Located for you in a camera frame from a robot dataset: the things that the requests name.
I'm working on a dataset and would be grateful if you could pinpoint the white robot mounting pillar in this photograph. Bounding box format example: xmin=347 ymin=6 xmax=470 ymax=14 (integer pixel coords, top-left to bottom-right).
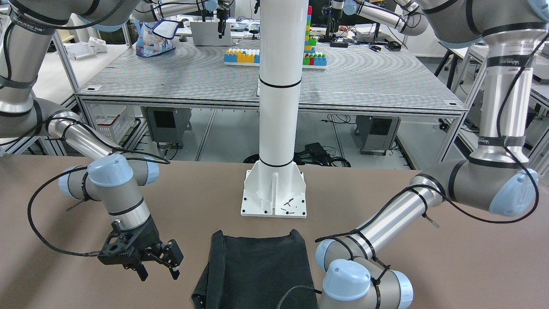
xmin=241 ymin=0 xmax=308 ymax=218

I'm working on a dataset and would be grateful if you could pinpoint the colourful toy block set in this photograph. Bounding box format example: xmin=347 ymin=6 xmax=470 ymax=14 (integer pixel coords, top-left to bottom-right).
xmin=223 ymin=6 xmax=328 ymax=69

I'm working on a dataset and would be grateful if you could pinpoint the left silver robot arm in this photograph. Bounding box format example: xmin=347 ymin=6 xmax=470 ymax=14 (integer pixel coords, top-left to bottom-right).
xmin=315 ymin=0 xmax=548 ymax=309

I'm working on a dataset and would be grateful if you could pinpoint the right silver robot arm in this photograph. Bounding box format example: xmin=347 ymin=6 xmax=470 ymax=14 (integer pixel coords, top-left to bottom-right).
xmin=1 ymin=0 xmax=184 ymax=280

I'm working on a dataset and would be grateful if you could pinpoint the white plastic basket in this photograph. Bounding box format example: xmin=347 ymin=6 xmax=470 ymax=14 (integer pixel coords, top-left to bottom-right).
xmin=91 ymin=104 xmax=135 ymax=143

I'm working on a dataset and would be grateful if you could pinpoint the printed plastic bag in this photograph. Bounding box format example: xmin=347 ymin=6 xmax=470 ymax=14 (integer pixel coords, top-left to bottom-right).
xmin=135 ymin=19 xmax=179 ymax=58

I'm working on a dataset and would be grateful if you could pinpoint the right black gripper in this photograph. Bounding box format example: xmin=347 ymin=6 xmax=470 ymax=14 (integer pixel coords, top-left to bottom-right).
xmin=98 ymin=215 xmax=184 ymax=282

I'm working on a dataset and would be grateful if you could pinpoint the black graphic t-shirt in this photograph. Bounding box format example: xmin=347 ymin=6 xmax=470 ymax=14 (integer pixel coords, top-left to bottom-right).
xmin=191 ymin=230 xmax=318 ymax=309

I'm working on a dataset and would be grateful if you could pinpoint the striped metal workbench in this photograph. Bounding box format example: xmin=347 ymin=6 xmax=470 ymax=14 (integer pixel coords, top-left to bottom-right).
xmin=78 ymin=41 xmax=465 ymax=169

